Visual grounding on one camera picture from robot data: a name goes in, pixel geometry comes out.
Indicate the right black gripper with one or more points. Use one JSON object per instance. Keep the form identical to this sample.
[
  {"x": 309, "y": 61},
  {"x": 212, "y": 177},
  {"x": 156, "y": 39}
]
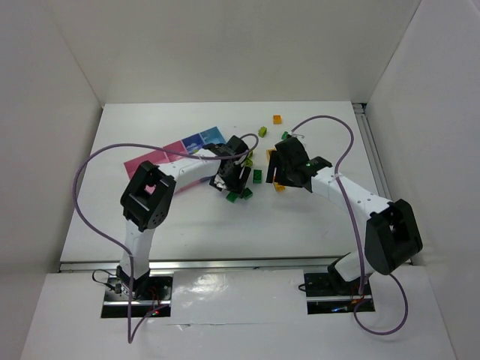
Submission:
[{"x": 277, "y": 170}]

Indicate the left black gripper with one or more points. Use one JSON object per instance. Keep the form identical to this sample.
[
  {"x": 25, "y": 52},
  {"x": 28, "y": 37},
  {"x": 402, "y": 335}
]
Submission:
[{"x": 230, "y": 181}]

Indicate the orange lego brick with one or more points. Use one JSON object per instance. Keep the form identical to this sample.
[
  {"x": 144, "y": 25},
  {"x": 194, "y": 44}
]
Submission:
[
  {"x": 276, "y": 119},
  {"x": 279, "y": 187}
]

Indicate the dark green lego plate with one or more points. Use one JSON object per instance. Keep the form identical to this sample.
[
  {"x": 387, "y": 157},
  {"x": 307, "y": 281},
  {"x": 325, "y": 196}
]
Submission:
[{"x": 245, "y": 195}]

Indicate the yellow rounded lego brick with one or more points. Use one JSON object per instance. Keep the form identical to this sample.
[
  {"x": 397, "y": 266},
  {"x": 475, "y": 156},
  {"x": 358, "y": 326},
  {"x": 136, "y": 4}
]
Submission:
[{"x": 270, "y": 154}]

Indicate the orange lego brick top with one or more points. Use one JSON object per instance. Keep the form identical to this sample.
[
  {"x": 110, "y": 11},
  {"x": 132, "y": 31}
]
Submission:
[{"x": 276, "y": 119}]

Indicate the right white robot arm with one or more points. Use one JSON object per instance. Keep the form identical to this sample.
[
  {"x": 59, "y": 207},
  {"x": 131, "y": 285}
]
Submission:
[{"x": 388, "y": 232}]

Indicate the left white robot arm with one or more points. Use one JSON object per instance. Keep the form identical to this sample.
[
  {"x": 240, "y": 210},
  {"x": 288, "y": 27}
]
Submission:
[{"x": 147, "y": 199}]

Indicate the lime lego brick lower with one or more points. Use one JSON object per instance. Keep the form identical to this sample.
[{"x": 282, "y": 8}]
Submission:
[{"x": 248, "y": 163}]

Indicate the light blue bin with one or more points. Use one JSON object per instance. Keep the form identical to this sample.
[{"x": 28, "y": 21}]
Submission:
[{"x": 211, "y": 136}]

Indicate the lime lego brick top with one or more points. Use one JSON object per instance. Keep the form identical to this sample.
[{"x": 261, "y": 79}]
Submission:
[{"x": 262, "y": 132}]

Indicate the purple-blue bin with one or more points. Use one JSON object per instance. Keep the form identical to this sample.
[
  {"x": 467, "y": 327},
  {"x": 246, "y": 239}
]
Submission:
[{"x": 193, "y": 143}]

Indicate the small pink bin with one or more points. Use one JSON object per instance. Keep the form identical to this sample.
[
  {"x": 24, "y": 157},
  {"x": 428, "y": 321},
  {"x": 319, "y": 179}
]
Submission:
[{"x": 174, "y": 151}]

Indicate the large pink bin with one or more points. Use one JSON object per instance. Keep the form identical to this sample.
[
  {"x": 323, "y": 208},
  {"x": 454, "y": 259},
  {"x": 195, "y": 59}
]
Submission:
[{"x": 154, "y": 157}]

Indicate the aluminium rail right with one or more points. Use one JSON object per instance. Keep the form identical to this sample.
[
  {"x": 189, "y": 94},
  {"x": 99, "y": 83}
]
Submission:
[{"x": 366, "y": 165}]

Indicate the aluminium rail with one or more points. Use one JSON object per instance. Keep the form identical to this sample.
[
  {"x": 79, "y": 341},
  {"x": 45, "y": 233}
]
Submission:
[
  {"x": 366, "y": 165},
  {"x": 209, "y": 264}
]

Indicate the aluminium rail front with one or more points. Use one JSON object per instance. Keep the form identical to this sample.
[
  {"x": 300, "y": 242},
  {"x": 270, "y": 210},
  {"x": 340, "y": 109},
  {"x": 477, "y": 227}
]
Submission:
[{"x": 209, "y": 264}]

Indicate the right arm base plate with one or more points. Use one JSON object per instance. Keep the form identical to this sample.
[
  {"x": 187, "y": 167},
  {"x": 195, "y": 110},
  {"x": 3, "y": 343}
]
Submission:
[{"x": 327, "y": 296}]

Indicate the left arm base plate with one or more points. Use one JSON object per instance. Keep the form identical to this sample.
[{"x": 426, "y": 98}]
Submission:
[{"x": 156, "y": 296}]

